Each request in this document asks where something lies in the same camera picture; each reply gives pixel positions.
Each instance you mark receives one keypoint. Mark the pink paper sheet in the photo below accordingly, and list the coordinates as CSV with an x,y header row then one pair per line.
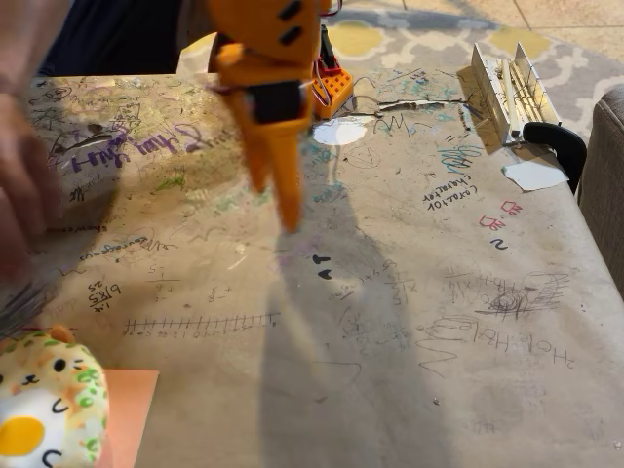
x,y
131,414

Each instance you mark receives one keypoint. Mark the scribbled brown paper table cover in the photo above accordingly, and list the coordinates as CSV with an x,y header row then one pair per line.
x,y
390,292

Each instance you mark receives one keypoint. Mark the black red base clamp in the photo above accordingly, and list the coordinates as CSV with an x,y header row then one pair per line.
x,y
327,49

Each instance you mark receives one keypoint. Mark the grey yellow patterned rug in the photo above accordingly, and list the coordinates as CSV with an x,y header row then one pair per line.
x,y
419,44

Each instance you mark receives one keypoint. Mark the plush toy with green spots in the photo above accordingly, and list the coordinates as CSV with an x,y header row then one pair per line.
x,y
44,400

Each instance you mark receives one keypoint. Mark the white paper scrap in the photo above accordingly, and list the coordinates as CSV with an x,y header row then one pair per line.
x,y
534,174

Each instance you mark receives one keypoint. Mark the person dark blue clothing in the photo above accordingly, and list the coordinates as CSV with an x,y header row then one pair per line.
x,y
122,34

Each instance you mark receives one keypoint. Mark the person hand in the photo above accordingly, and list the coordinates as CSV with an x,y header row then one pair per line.
x,y
24,185

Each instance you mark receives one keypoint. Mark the orange gripper black motor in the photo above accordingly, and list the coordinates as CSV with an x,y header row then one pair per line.
x,y
273,103

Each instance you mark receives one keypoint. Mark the grey sofa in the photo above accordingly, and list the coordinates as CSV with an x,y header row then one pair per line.
x,y
607,185

